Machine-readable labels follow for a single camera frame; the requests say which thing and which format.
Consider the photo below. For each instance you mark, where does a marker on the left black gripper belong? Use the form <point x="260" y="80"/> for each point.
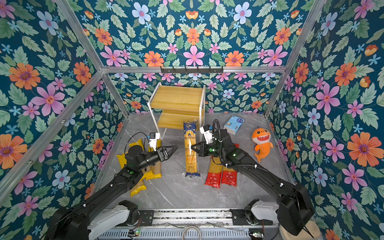
<point x="161" y="151"/>

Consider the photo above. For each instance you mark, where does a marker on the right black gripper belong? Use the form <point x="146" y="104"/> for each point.
<point x="201" y="152"/>

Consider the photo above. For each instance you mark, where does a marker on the blue gold spaghetti bag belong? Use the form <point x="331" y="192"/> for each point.
<point x="192" y="169"/>

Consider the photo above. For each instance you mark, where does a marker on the yellow pasta bag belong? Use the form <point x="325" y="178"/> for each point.
<point x="132" y="172"/>
<point x="147" y="172"/>
<point x="157" y="168"/>

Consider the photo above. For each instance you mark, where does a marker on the red spaghetti bag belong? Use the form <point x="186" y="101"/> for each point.
<point x="214" y="173"/>
<point x="229" y="177"/>

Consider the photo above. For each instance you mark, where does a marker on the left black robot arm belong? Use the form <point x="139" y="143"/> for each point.
<point x="88" y="219"/>

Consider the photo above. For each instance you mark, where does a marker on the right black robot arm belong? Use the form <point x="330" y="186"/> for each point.
<point x="295" y="206"/>

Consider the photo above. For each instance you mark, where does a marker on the blue tissue pack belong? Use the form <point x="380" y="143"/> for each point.
<point x="233" y="124"/>

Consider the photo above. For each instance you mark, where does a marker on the orange shark plush toy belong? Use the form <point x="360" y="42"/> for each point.
<point x="262" y="138"/>

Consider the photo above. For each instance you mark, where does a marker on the beige cushion pad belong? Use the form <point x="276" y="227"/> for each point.
<point x="312" y="227"/>

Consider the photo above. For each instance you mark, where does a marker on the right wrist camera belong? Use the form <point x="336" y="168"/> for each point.
<point x="206" y="131"/>

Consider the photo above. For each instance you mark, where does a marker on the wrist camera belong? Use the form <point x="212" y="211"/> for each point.
<point x="154" y="141"/>
<point x="206" y="131"/>

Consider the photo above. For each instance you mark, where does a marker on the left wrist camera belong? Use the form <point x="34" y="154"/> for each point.
<point x="154" y="141"/>

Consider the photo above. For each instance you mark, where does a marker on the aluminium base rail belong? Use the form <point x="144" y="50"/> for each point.
<point x="192" y="217"/>

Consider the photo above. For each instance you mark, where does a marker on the black hook rail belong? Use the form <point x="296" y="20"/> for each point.
<point x="190" y="70"/>

